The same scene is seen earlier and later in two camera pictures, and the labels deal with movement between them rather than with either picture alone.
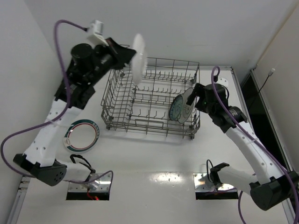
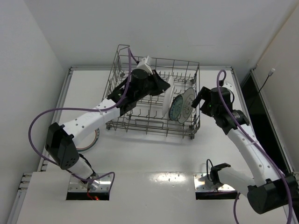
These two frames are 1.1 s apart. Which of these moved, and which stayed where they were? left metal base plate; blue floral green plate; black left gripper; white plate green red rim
Moved: black left gripper; white plate green red rim
Stayed: blue floral green plate; left metal base plate
